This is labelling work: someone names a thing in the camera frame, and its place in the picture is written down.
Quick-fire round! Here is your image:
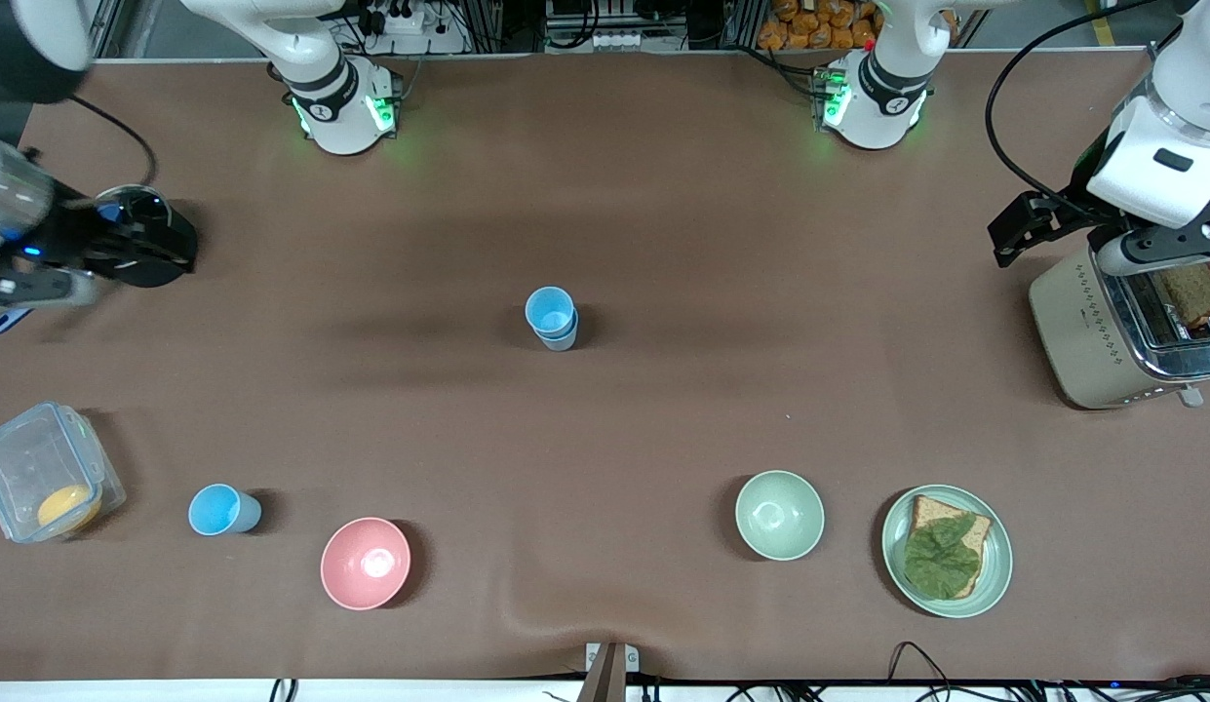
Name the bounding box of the blue cup with white paper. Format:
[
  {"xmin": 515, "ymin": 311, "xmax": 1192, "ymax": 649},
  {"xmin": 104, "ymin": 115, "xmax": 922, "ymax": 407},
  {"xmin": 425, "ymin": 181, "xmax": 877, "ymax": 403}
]
[{"xmin": 533, "ymin": 310, "xmax": 580, "ymax": 353}]

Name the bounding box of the beige and chrome toaster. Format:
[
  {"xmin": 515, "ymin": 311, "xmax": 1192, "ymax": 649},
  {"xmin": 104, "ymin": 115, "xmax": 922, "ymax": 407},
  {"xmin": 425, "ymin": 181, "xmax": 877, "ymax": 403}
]
[{"xmin": 1028, "ymin": 239, "xmax": 1210, "ymax": 411}]

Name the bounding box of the brown toast slice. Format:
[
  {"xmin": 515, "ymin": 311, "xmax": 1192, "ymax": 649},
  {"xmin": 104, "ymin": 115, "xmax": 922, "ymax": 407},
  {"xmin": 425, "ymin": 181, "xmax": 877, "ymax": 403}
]
[{"xmin": 1154, "ymin": 261, "xmax": 1210, "ymax": 331}]

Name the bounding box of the clear plastic food container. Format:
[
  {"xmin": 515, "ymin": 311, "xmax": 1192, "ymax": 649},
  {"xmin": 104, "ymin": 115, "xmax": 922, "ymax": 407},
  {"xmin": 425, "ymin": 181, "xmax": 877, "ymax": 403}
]
[{"xmin": 0, "ymin": 401, "xmax": 128, "ymax": 544}]

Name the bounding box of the orange round fruit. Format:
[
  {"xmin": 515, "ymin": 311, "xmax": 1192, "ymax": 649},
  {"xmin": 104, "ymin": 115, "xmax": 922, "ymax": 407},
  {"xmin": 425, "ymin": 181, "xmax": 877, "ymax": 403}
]
[{"xmin": 37, "ymin": 485, "xmax": 102, "ymax": 533}]

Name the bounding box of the bag of orange snacks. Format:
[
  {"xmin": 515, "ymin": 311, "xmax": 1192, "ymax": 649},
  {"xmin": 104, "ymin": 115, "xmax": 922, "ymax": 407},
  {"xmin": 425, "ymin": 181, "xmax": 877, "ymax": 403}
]
[{"xmin": 757, "ymin": 0, "xmax": 883, "ymax": 53}]

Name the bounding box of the brown bread slice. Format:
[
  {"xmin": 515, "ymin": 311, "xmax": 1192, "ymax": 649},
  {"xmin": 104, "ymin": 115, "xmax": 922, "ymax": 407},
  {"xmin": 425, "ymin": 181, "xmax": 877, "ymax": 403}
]
[{"xmin": 904, "ymin": 494, "xmax": 994, "ymax": 600}]

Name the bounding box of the green lettuce leaf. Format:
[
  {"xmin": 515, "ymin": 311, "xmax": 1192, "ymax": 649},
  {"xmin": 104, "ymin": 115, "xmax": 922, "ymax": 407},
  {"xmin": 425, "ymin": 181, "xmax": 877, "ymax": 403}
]
[{"xmin": 902, "ymin": 514, "xmax": 984, "ymax": 601}]

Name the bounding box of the pale green plate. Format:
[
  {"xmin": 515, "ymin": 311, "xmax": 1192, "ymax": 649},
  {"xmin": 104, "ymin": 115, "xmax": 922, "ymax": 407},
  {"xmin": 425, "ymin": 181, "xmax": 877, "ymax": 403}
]
[{"xmin": 880, "ymin": 484, "xmax": 1014, "ymax": 620}]

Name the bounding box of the power strip with black plugs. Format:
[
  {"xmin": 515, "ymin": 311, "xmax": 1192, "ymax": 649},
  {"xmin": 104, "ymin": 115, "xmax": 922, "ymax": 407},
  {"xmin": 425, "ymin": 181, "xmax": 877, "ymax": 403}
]
[{"xmin": 356, "ymin": 0, "xmax": 442, "ymax": 36}]

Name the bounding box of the pale green bowl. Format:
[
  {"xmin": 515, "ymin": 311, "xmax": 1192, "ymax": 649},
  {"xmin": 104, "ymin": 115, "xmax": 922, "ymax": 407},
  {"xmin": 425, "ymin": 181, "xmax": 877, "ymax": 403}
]
[{"xmin": 734, "ymin": 470, "xmax": 826, "ymax": 563}]

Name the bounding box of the pink bowl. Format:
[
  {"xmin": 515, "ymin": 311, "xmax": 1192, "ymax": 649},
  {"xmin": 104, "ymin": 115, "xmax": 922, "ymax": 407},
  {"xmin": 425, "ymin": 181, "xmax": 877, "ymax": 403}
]
[{"xmin": 320, "ymin": 517, "xmax": 412, "ymax": 612}]

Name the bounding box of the metal table edge clamp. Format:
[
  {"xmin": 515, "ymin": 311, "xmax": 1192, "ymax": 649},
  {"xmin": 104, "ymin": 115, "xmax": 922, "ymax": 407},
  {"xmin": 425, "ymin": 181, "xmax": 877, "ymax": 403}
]
[{"xmin": 576, "ymin": 641, "xmax": 641, "ymax": 702}]

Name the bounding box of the black pot with blue handle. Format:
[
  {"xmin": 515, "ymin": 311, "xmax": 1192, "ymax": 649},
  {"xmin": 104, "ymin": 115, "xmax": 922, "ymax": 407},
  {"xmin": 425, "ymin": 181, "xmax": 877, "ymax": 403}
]
[{"xmin": 0, "ymin": 184, "xmax": 199, "ymax": 336}]

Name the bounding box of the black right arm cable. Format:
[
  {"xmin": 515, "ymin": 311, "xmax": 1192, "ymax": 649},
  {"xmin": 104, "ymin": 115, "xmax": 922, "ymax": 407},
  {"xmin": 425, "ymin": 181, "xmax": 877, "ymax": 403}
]
[{"xmin": 68, "ymin": 95, "xmax": 158, "ymax": 192}]

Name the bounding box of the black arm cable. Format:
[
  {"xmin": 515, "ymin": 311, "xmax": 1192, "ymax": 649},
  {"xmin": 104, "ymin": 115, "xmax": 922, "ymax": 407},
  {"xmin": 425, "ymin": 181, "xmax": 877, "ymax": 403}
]
[
  {"xmin": 985, "ymin": 0, "xmax": 1195, "ymax": 198},
  {"xmin": 68, "ymin": 95, "xmax": 158, "ymax": 192}
]

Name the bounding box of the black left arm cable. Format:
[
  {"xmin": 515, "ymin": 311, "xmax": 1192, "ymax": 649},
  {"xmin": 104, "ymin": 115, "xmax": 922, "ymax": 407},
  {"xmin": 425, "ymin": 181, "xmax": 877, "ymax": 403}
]
[{"xmin": 985, "ymin": 0, "xmax": 1195, "ymax": 198}]

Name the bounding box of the black looped floor cable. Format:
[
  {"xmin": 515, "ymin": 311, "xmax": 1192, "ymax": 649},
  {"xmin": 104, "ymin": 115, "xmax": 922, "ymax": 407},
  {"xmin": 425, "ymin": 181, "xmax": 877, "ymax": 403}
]
[{"xmin": 886, "ymin": 641, "xmax": 958, "ymax": 702}]

